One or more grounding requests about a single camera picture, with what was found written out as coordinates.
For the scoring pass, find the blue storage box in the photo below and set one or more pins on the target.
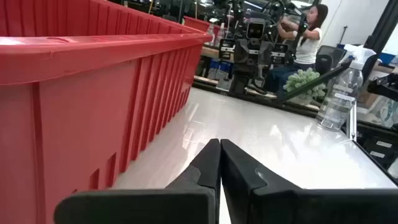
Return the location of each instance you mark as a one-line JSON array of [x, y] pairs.
[[387, 58]]

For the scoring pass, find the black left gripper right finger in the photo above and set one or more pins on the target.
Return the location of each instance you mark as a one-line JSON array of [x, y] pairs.
[[311, 207]]

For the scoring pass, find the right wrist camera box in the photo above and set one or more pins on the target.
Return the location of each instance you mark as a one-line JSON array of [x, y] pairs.
[[255, 30]]

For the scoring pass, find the black background robot rig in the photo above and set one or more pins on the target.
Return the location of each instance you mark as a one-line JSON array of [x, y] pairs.
[[273, 9]]

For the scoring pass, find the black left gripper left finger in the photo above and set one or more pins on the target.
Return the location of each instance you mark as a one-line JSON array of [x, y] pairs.
[[140, 207]]

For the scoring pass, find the small red plastic bin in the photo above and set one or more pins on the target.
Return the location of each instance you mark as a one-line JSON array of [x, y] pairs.
[[196, 23]]

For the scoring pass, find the small green potted plant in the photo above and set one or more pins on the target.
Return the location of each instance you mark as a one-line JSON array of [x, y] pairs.
[[303, 81]]

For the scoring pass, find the person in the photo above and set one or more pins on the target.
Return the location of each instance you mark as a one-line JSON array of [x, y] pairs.
[[308, 46]]

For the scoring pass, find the black office chair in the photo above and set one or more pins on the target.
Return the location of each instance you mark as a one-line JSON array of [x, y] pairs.
[[326, 62]]

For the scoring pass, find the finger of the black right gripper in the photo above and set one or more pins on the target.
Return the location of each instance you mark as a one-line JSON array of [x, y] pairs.
[[265, 54], [242, 53]]

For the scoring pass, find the large red plastic bin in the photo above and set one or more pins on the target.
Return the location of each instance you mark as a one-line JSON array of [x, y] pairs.
[[77, 109]]

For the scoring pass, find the clear plastic cup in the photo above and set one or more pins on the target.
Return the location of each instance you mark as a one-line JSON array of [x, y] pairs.
[[339, 99]]

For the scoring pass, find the clear plastic bottle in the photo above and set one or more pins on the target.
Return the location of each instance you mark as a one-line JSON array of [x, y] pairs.
[[211, 34], [220, 35]]

